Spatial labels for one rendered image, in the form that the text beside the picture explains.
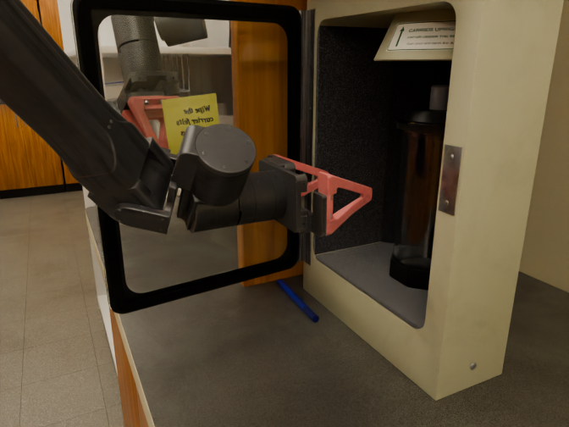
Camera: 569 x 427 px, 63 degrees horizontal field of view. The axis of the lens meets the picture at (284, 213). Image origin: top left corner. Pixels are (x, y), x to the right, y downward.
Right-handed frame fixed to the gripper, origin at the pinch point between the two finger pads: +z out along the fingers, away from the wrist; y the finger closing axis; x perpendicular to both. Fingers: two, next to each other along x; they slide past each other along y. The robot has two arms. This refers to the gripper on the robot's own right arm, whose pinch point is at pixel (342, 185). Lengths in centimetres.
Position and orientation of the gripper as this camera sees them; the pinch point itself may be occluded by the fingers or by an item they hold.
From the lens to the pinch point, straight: 58.8
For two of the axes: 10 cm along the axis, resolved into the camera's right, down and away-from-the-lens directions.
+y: -4.4, -2.7, 8.6
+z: 9.0, -1.4, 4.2
